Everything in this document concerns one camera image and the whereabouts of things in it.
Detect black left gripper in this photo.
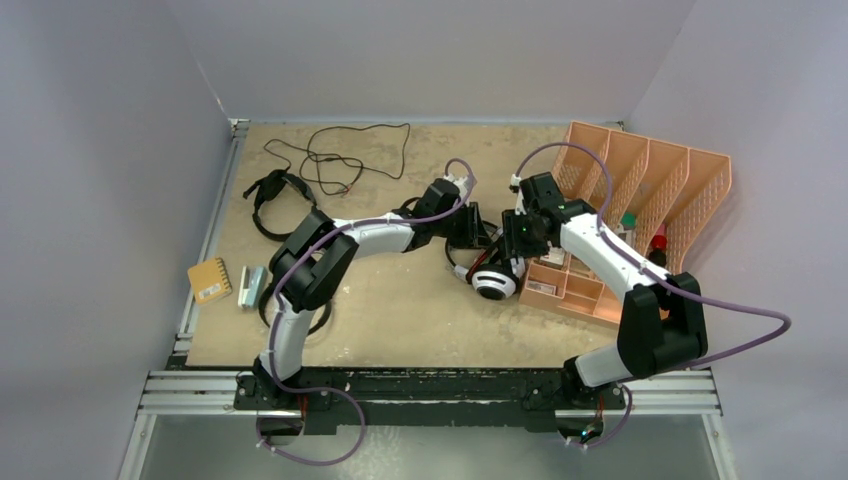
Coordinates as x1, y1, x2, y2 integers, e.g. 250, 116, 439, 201
433, 202, 493, 250

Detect white and black headphones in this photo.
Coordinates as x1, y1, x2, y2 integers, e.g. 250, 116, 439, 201
444, 221, 527, 301

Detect thin black headset cable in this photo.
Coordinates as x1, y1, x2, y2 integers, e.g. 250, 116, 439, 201
262, 123, 413, 198

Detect black over-ear headphones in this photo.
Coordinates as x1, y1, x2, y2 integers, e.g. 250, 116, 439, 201
257, 285, 333, 336

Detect black headband headset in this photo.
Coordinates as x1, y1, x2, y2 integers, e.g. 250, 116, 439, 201
241, 168, 317, 243

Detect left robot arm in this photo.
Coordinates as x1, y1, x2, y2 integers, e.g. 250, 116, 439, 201
252, 174, 476, 409

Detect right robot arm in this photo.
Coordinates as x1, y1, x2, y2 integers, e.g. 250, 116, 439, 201
502, 173, 708, 407

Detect white box in front tray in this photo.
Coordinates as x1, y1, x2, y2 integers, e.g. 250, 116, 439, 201
526, 281, 557, 295

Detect green cap object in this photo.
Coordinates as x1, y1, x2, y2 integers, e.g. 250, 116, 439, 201
621, 212, 637, 229

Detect peach plastic file organizer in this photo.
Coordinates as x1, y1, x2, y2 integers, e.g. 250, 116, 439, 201
519, 121, 732, 329

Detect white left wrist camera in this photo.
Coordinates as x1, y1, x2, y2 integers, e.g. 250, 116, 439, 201
443, 173, 476, 197

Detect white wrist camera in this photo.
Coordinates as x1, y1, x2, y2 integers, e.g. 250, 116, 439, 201
509, 173, 525, 195
443, 173, 476, 197

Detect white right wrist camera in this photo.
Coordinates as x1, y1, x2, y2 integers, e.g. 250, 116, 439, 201
509, 173, 525, 195

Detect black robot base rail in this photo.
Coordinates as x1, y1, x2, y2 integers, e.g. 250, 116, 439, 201
234, 366, 625, 437

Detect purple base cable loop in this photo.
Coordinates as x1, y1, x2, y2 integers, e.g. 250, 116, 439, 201
255, 384, 367, 468

